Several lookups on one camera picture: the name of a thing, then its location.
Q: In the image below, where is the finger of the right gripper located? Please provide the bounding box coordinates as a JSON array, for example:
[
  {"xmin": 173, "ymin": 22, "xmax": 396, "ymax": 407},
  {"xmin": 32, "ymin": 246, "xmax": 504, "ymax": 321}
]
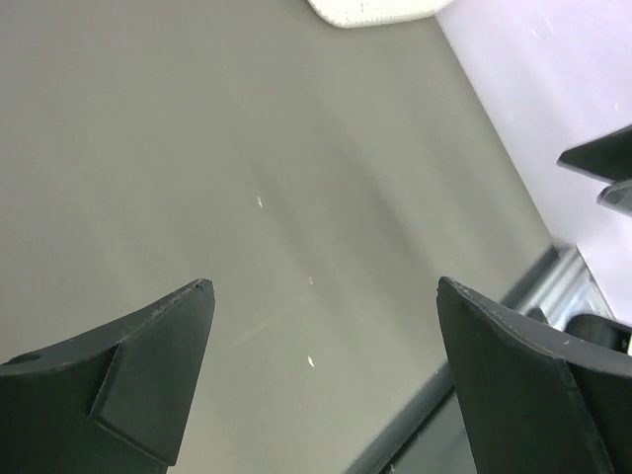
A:
[
  {"xmin": 557, "ymin": 125, "xmax": 631, "ymax": 183},
  {"xmin": 597, "ymin": 180, "xmax": 632, "ymax": 216}
]

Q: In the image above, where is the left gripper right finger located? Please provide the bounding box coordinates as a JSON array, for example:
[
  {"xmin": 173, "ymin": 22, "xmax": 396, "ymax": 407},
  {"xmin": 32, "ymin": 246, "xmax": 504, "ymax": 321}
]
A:
[{"xmin": 436, "ymin": 277, "xmax": 631, "ymax": 473}]

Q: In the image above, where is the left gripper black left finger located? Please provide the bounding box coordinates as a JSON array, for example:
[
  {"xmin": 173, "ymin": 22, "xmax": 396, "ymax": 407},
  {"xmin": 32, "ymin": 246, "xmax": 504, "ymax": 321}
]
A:
[{"xmin": 1, "ymin": 278, "xmax": 215, "ymax": 473}]

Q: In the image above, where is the white perforated plastic basket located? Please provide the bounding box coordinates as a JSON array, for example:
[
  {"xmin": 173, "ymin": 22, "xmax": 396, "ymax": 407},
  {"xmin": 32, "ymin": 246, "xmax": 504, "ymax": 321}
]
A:
[{"xmin": 307, "ymin": 0, "xmax": 452, "ymax": 29}]

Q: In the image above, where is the aluminium frame rail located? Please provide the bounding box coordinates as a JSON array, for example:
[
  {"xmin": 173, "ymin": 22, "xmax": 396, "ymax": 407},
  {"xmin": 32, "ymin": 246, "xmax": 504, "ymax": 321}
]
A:
[{"xmin": 504, "ymin": 246, "xmax": 614, "ymax": 330}]

